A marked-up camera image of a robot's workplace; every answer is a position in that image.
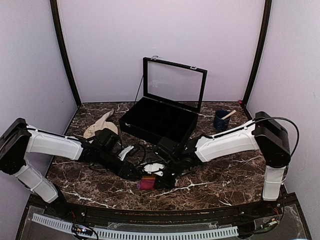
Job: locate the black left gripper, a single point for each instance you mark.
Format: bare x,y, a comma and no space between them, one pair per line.
123,171

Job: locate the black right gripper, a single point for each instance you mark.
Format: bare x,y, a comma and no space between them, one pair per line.
162,183

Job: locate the maroon purple striped sock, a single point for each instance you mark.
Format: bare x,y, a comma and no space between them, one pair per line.
146,183

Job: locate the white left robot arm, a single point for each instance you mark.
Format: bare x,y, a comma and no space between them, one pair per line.
20,139

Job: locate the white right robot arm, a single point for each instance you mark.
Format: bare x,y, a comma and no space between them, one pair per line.
263,133

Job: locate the beige cloth hat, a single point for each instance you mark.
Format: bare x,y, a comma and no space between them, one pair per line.
101,124

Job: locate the dark blue mug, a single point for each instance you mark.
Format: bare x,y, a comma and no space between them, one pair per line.
219,123

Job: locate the black display case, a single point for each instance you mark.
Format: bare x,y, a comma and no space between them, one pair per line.
170,105

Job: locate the wooden stick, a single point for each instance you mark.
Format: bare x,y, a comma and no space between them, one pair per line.
229,114

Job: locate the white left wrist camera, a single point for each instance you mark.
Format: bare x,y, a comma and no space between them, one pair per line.
124,152

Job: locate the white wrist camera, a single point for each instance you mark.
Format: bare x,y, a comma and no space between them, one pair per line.
124,152
153,167

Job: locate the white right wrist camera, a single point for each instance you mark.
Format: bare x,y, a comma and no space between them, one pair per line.
153,167

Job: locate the white slotted cable duct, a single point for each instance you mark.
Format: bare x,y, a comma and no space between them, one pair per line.
126,231

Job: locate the black front frame rail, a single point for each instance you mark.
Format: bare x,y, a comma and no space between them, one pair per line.
243,215

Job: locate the black left corner post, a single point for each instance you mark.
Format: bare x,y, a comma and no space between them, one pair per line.
63,51

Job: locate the black corner post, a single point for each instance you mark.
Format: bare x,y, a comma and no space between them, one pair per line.
63,51
258,53

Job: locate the black right corner post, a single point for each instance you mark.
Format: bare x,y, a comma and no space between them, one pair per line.
258,53

